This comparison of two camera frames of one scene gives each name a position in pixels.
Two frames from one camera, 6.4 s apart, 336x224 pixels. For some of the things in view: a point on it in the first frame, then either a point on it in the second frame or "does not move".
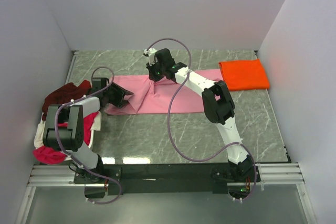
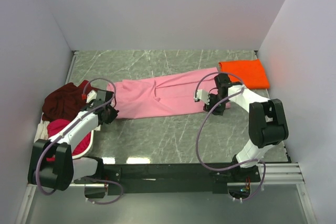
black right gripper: (153, 74) -> (213, 104)
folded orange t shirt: (247, 74) does not move
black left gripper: (117, 95) -> (110, 115)
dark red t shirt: (65, 94) does not move
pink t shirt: (149, 97) does not move
